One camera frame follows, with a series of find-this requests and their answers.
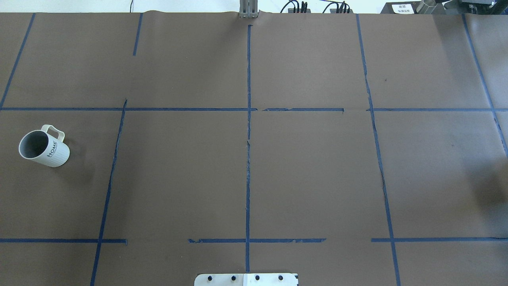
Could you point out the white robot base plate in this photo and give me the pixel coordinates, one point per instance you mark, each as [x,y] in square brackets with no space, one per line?
[247,279]

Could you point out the grey labelled control box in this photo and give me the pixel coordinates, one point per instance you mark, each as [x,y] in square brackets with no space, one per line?
[403,8]

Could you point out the white ribbed HOME mug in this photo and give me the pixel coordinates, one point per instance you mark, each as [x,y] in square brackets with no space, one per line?
[45,146]

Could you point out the grey aluminium camera post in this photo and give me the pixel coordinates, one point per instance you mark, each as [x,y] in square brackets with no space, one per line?
[248,9]

